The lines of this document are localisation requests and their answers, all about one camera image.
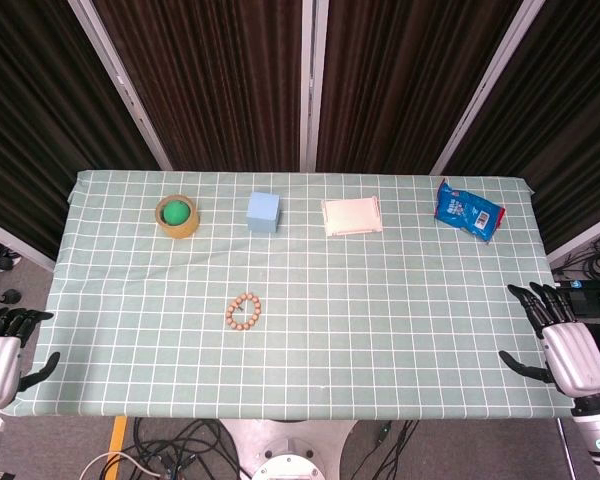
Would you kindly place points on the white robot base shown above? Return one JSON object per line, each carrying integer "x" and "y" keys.
{"x": 290, "y": 450}

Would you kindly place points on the white aluminium frame post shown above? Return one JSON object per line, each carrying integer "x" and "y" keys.
{"x": 480, "y": 95}
{"x": 125, "y": 90}
{"x": 311, "y": 85}

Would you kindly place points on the green ball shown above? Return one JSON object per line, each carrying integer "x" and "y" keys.
{"x": 175, "y": 214}

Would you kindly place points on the green checked tablecloth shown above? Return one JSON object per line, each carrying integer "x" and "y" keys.
{"x": 330, "y": 300}

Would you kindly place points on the light blue foam cube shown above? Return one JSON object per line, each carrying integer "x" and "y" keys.
{"x": 263, "y": 212}

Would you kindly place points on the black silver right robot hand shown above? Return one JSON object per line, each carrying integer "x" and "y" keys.
{"x": 575, "y": 355}

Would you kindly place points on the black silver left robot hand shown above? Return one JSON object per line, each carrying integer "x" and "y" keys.
{"x": 0, "y": 360}

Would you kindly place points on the dark brown ribbed curtain panel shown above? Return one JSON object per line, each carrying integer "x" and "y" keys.
{"x": 570, "y": 125}
{"x": 410, "y": 80}
{"x": 210, "y": 85}
{"x": 25, "y": 125}

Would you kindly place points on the white plastic tray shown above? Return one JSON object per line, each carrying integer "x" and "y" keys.
{"x": 352, "y": 216}

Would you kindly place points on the blue snack bag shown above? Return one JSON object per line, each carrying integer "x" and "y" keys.
{"x": 467, "y": 210}

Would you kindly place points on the black foot pedal box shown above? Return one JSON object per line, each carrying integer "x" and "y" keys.
{"x": 590, "y": 297}

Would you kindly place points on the brown packing tape roll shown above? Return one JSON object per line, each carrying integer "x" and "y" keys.
{"x": 182, "y": 231}

